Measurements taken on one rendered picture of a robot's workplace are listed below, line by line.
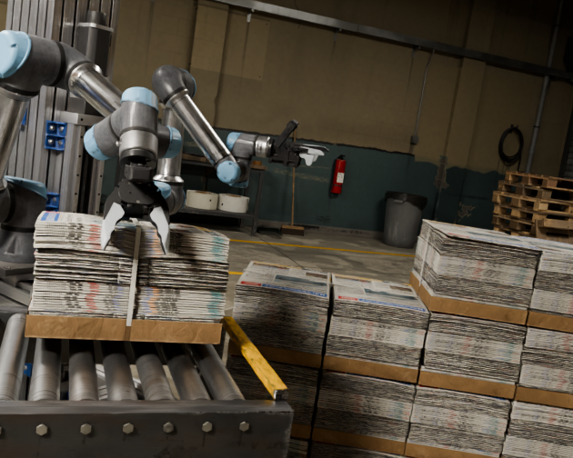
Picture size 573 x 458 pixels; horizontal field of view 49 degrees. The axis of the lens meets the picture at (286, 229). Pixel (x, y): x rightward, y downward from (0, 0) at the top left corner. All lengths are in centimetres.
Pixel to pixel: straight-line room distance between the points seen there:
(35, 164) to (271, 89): 678
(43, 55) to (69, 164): 51
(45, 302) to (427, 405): 119
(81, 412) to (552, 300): 139
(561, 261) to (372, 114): 746
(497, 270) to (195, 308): 98
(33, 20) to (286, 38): 682
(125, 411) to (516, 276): 125
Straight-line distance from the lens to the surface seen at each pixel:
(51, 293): 127
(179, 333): 130
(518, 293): 196
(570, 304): 202
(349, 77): 914
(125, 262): 126
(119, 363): 127
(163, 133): 147
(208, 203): 790
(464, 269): 191
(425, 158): 976
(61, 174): 213
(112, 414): 108
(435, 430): 205
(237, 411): 112
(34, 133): 214
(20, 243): 191
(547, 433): 213
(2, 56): 167
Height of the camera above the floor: 127
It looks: 8 degrees down
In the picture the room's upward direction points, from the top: 9 degrees clockwise
